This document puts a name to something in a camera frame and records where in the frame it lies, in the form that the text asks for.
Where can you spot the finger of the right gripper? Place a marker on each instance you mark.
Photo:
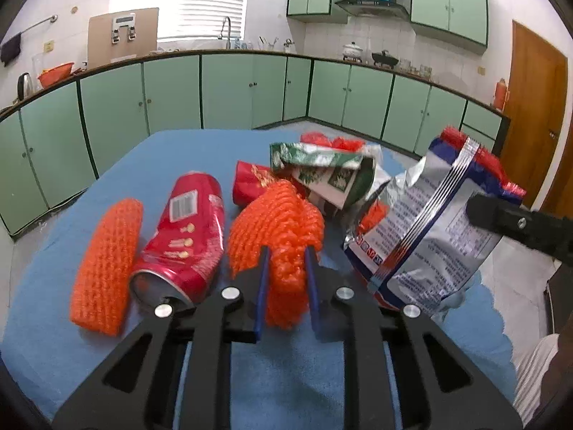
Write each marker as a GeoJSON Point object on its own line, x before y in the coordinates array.
{"type": "Point", "coordinates": [535, 230]}

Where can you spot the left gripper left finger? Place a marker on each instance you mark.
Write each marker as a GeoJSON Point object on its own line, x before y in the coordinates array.
{"type": "Point", "coordinates": [173, 370]}

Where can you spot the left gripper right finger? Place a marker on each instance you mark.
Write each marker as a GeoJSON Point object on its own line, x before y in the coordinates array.
{"type": "Point", "coordinates": [400, 369]}

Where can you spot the silver blue snack bag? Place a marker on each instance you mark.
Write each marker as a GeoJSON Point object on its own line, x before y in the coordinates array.
{"type": "Point", "coordinates": [412, 242]}

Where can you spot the red crushed chip can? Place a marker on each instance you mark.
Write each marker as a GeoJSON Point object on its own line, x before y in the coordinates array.
{"type": "Point", "coordinates": [179, 262]}

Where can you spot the orange foam net bundle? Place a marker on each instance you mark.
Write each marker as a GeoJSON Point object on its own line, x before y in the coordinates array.
{"type": "Point", "coordinates": [286, 223]}

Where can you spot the green lower kitchen cabinets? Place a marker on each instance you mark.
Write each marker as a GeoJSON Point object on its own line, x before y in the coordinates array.
{"type": "Point", "coordinates": [59, 141]}

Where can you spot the orange foam net sleeve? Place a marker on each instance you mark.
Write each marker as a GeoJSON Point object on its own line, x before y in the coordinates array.
{"type": "Point", "coordinates": [99, 297]}

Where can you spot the blue table mat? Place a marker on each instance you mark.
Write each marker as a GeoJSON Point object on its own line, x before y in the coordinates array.
{"type": "Point", "coordinates": [289, 381]}

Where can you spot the brown wooden door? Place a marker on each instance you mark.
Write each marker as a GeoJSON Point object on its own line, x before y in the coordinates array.
{"type": "Point", "coordinates": [536, 109]}

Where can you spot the green snack wrapper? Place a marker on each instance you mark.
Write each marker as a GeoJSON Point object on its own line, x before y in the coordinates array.
{"type": "Point", "coordinates": [334, 180]}

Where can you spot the red paper cup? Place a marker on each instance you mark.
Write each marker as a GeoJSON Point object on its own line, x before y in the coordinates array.
{"type": "Point", "coordinates": [250, 181]}

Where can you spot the black wok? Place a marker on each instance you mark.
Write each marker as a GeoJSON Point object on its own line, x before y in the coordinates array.
{"type": "Point", "coordinates": [384, 59]}

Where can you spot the red plastic bag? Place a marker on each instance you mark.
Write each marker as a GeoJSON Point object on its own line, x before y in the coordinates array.
{"type": "Point", "coordinates": [339, 143]}

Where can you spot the white pot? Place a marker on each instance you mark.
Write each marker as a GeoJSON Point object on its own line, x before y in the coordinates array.
{"type": "Point", "coordinates": [352, 52]}

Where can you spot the steel kettle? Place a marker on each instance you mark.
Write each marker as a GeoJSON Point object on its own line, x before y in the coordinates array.
{"type": "Point", "coordinates": [24, 86]}

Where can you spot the orange basin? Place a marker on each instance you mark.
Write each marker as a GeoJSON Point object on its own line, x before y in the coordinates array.
{"type": "Point", "coordinates": [56, 74]}

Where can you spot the cardboard box on counter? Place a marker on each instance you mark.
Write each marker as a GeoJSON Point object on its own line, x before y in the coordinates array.
{"type": "Point", "coordinates": [120, 36]}

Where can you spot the chrome faucet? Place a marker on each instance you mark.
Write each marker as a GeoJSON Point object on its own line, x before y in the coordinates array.
{"type": "Point", "coordinates": [225, 34]}

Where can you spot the dark towel on rail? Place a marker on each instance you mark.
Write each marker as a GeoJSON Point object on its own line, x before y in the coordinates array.
{"type": "Point", "coordinates": [11, 49]}

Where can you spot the wall towel rail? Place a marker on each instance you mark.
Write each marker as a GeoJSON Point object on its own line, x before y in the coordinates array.
{"type": "Point", "coordinates": [50, 20]}

